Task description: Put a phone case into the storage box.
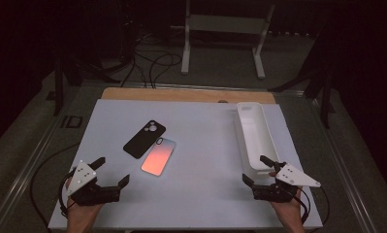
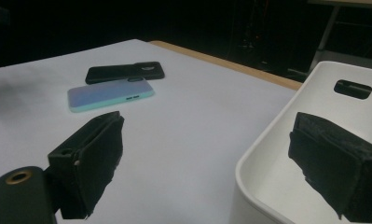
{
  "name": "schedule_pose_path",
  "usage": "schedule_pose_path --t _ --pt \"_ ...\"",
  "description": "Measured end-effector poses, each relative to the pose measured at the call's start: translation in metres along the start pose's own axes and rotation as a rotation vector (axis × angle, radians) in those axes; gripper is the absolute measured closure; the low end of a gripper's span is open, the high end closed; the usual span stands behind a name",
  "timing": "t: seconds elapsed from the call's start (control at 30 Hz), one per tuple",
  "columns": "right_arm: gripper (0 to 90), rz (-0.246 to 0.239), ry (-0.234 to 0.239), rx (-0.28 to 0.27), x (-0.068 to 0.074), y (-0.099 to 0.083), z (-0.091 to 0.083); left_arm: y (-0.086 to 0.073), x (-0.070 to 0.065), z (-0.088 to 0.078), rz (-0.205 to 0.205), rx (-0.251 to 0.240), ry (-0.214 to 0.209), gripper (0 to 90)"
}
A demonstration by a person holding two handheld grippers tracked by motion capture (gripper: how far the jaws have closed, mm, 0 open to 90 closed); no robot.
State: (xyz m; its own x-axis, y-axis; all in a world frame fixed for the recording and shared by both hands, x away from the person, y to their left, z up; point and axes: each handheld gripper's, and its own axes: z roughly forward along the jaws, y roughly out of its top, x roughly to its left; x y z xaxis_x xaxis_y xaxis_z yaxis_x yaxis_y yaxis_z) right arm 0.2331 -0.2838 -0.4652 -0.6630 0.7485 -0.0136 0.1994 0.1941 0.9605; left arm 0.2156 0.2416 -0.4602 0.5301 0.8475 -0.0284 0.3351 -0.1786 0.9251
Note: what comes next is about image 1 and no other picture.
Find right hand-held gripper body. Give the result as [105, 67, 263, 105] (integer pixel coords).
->
[252, 161, 322, 204]

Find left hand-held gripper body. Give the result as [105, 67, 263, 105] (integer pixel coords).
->
[66, 159, 122, 207]

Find black phone case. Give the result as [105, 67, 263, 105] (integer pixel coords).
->
[122, 119, 167, 160]

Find person's left hand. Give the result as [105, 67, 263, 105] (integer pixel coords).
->
[66, 196, 102, 233]

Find person's right hand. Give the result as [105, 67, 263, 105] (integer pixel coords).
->
[270, 188, 307, 233]

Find white plastic tray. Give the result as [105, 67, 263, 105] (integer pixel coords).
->
[235, 101, 281, 178]

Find pink gradient phone case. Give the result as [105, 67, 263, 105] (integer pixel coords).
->
[140, 137, 177, 178]

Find black tripod stand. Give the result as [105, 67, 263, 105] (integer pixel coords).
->
[52, 56, 121, 117]
[268, 62, 337, 129]

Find white metal stand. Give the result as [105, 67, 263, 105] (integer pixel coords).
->
[171, 0, 276, 81]

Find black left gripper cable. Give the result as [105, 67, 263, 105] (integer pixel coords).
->
[57, 173, 73, 218]

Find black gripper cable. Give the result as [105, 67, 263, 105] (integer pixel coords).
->
[296, 185, 331, 226]
[57, 173, 73, 218]

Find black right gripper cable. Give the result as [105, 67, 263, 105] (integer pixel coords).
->
[296, 185, 331, 226]

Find black floor cable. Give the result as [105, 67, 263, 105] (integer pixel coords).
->
[30, 143, 81, 229]

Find black floor cables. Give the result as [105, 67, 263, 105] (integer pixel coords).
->
[119, 32, 183, 89]

